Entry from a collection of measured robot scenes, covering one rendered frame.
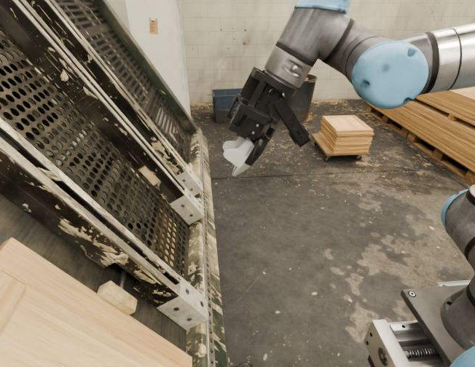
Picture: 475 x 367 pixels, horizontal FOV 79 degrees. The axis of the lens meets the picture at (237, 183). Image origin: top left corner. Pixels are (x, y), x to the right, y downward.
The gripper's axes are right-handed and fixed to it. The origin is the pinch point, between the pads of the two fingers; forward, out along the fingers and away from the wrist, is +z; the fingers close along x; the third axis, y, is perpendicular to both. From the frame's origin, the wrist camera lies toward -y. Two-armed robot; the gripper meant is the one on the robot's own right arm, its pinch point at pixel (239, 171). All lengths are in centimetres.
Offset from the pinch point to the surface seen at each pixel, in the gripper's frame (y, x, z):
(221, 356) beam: -18, 13, 46
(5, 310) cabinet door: 28.0, 26.6, 20.2
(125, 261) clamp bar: 14.7, 8.5, 25.3
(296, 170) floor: -137, -226, 77
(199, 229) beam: -8, -30, 42
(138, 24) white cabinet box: 83, -348, 35
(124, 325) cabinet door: 10.7, 18.6, 31.4
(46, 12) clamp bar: 60, -51, 0
